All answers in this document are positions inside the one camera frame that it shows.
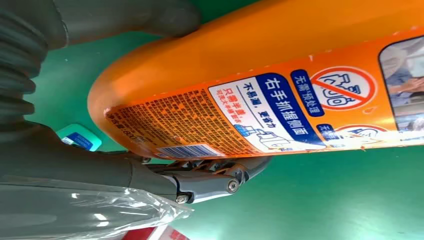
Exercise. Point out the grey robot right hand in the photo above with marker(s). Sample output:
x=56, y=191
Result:
x=66, y=165

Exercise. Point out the teal packet with blue label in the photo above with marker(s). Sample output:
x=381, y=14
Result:
x=79, y=139

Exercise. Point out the ribbed grey right arm sleeve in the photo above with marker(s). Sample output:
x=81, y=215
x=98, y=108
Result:
x=16, y=66

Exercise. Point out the red and white box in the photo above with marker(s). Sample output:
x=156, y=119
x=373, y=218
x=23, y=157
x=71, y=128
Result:
x=159, y=233

